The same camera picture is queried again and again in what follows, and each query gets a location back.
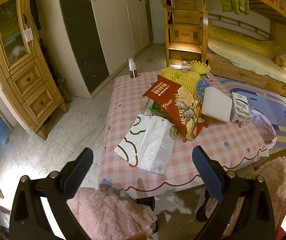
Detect white milk carton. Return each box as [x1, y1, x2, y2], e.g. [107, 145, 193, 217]
[230, 92, 252, 126]

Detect white foam block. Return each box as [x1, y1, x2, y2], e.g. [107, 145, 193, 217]
[201, 87, 232, 122]

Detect red Ultraman paper bag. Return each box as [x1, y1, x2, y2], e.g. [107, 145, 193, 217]
[142, 75, 205, 141]

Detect white plastic bag brown lines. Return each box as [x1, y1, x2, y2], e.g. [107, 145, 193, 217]
[114, 114, 177, 176]

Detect yellow foam fruit net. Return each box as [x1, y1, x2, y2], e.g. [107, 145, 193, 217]
[160, 60, 211, 100]

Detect green white medicine box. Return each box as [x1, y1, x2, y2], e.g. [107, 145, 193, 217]
[150, 101, 168, 114]

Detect pink lined trash bin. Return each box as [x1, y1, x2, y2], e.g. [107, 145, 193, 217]
[251, 109, 277, 151]

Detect pink fluffy stool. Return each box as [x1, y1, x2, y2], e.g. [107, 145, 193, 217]
[205, 157, 286, 236]
[67, 187, 157, 239]

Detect pink checkered tablecloth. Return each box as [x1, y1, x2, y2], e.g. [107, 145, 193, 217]
[98, 71, 269, 198]

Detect rainbow oval rug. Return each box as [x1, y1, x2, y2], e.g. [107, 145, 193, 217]
[216, 76, 286, 148]

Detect plush toy on bed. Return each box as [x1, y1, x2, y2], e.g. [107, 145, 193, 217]
[272, 53, 286, 67]

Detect yellow blanket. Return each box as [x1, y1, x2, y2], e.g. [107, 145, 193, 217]
[208, 21, 284, 58]

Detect wooden bunk bed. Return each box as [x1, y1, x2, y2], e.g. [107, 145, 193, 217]
[206, 0, 286, 96]

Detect white brown spray bottle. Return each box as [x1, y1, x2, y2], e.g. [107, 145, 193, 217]
[127, 57, 138, 79]

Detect wooden cabinet with drawers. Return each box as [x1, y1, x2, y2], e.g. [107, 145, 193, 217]
[0, 0, 68, 140]

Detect wooden stair drawers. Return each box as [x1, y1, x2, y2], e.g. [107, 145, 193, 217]
[162, 0, 208, 68]

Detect white wardrobe with round holes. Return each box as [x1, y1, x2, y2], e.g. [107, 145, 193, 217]
[59, 0, 153, 97]

